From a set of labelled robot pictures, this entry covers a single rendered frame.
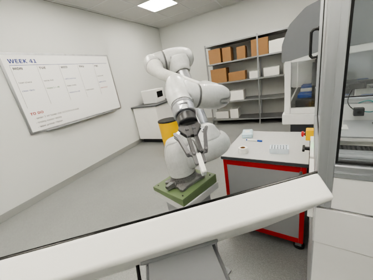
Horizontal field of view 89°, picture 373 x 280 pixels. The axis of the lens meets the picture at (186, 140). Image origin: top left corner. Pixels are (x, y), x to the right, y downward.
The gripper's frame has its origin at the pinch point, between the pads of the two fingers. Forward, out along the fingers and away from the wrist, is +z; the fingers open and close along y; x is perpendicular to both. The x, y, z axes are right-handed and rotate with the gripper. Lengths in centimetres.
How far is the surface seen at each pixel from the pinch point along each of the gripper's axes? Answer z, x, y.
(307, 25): -102, 26, 117
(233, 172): -23, 86, 35
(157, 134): -235, 311, -32
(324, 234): 28.3, 14.2, 33.1
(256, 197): 18.7, -25.0, 3.0
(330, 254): 34, 19, 35
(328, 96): -0.8, -19.3, 33.5
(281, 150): -23, 65, 67
